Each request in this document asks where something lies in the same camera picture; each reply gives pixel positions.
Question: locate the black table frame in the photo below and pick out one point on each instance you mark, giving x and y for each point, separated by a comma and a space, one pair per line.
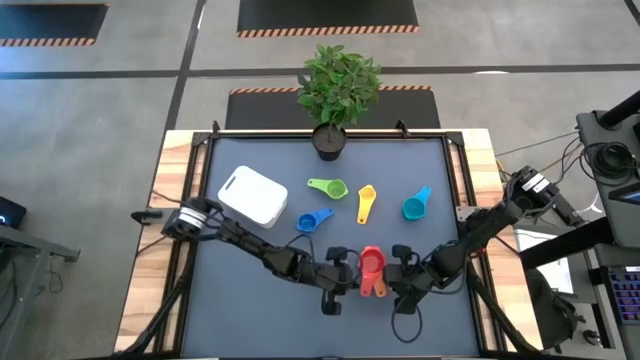
200, 139

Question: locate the grey metal cart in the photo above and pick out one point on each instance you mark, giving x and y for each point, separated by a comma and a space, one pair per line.
30, 245

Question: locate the green plant in black pot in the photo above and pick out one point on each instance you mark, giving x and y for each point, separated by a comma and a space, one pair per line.
340, 90

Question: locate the red measuring cup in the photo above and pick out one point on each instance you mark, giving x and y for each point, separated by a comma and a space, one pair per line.
372, 260

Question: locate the white plastic basket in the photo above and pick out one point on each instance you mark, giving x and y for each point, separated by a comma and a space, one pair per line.
252, 196

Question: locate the yellow measuring cup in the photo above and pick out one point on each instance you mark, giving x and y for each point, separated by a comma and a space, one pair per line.
365, 207

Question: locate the black hazard-striped floor mat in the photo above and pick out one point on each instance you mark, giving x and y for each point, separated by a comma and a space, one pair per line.
325, 15
50, 20

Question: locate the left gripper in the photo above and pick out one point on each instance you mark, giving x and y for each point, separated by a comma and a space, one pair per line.
335, 277

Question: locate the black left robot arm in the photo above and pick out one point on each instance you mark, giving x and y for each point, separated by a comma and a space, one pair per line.
250, 242

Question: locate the white paper sheet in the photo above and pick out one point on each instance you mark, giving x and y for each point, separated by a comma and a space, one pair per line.
560, 275

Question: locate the grey equipment cart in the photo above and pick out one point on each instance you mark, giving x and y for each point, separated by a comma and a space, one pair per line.
620, 225

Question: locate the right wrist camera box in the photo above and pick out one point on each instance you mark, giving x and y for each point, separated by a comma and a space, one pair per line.
405, 305

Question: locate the backlit keyboard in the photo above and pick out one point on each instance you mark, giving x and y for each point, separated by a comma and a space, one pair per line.
625, 295

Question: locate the black clamp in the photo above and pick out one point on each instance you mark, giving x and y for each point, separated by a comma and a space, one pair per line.
147, 216

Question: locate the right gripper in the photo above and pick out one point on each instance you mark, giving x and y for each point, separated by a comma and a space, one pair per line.
410, 277

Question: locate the teal measuring cup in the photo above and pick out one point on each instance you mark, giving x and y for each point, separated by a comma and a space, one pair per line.
413, 209

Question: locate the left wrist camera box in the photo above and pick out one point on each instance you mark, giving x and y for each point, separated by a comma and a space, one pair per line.
336, 253

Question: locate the blue measuring cup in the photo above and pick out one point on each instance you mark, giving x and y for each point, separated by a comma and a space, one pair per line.
306, 223

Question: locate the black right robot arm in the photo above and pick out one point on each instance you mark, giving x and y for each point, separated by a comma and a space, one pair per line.
480, 227

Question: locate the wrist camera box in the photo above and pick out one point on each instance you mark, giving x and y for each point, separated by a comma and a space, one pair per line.
405, 305
336, 253

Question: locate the green measuring cup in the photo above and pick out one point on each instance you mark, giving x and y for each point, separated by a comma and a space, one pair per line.
336, 189

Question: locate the orange measuring cup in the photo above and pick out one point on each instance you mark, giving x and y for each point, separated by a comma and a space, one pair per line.
382, 290

